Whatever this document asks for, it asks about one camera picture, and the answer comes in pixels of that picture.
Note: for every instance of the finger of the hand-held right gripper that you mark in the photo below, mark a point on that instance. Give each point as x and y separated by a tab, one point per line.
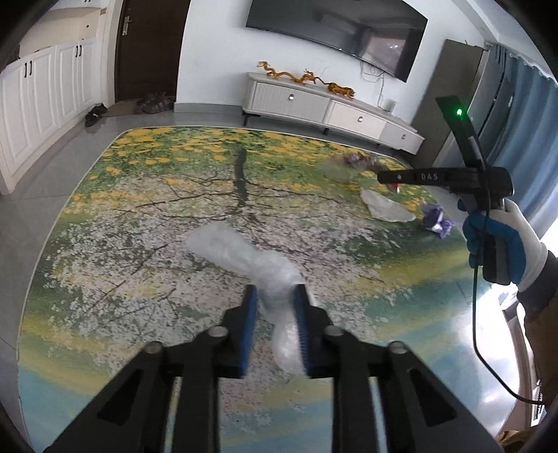
409	177

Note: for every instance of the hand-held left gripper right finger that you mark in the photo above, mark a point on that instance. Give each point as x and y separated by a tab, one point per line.
303	331

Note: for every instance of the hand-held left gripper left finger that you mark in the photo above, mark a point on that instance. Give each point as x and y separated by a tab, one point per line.
249	331

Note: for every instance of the clear plastic bag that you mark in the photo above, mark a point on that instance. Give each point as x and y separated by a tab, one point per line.
244	257

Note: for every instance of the person's right forearm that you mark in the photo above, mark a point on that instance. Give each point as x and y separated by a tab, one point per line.
542	296

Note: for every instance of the person's right hand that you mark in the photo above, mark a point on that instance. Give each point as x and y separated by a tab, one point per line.
523	244

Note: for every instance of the crumpled white plastic bag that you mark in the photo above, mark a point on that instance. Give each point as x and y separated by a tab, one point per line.
386	207

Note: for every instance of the purple wrapper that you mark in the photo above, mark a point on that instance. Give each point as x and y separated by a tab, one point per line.
438	220

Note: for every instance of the blue curtain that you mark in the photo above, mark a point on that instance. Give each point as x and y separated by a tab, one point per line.
527	130

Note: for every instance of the small white device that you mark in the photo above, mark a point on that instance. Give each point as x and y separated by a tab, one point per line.
390	105

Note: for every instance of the golden tiger figurine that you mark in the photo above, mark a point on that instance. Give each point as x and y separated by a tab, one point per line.
341	89

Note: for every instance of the grey refrigerator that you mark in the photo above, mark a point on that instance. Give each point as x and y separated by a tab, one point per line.
453	65

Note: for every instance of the short golden dragon figurine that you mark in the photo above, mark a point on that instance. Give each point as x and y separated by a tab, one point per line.
311	78

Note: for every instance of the white television stand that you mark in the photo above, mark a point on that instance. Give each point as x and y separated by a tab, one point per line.
287	100

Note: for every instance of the long golden dragon figurine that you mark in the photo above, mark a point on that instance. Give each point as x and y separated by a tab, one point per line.
279	73

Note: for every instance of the pair of brown sandals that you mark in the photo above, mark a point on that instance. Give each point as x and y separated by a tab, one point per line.
152	103

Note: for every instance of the brown doormat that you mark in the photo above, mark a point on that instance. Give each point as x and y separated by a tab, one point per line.
122	109

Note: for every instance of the pair of black shoes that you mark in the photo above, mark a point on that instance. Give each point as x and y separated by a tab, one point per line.
96	115

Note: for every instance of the dark brown entrance door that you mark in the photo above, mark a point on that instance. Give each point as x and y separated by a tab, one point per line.
148	52

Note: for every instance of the white tall cabinet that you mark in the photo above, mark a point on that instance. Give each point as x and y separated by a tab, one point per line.
39	100

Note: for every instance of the wall mounted television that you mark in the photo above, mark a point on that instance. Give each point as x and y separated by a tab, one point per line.
331	21

